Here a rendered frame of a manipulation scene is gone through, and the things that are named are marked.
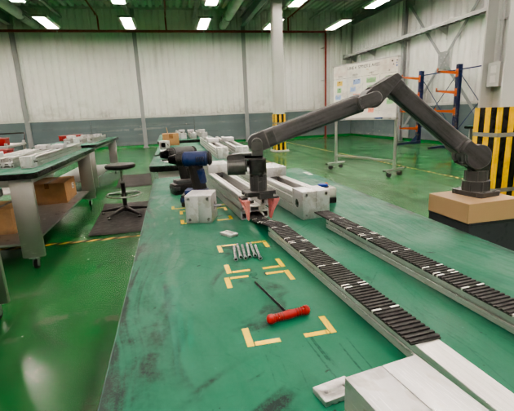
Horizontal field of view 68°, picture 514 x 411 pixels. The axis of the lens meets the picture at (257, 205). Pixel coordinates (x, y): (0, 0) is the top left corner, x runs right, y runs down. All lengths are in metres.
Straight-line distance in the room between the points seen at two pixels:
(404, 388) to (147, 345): 0.40
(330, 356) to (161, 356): 0.26
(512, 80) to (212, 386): 4.16
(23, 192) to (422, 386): 3.18
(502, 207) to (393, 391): 1.05
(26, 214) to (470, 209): 2.99
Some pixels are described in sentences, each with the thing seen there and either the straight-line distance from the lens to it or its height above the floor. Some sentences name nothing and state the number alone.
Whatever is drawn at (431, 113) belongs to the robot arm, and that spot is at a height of 1.11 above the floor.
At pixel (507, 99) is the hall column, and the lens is 4.42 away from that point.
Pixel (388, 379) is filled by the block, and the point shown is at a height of 0.87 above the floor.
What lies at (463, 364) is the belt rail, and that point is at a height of 0.81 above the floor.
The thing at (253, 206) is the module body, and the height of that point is 0.82.
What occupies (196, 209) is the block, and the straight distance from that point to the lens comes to 1.30.
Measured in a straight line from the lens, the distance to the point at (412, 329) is 0.63.
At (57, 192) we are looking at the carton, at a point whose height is 0.35.
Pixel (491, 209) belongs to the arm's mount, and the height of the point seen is 0.82.
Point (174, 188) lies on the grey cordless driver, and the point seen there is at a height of 0.81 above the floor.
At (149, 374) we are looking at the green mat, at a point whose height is 0.78.
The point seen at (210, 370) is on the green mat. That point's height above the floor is 0.78.
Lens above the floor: 1.13
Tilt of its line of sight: 14 degrees down
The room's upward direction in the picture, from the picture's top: 2 degrees counter-clockwise
